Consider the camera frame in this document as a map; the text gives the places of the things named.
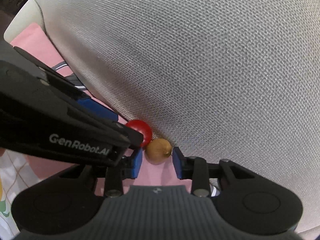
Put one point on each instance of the brown longan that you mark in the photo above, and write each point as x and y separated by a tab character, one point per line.
158	150

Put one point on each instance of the beige sofa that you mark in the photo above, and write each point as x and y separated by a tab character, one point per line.
235	79

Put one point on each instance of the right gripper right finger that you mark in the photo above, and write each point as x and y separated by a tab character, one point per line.
243	199

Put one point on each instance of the pink checkered lemon cloth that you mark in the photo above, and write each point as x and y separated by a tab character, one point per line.
19	171

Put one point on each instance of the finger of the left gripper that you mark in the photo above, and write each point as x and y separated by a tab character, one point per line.
103	128
65	85

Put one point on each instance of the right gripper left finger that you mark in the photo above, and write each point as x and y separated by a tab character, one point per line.
110	179

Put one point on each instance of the red cherry tomato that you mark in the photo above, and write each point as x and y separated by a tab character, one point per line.
143	128

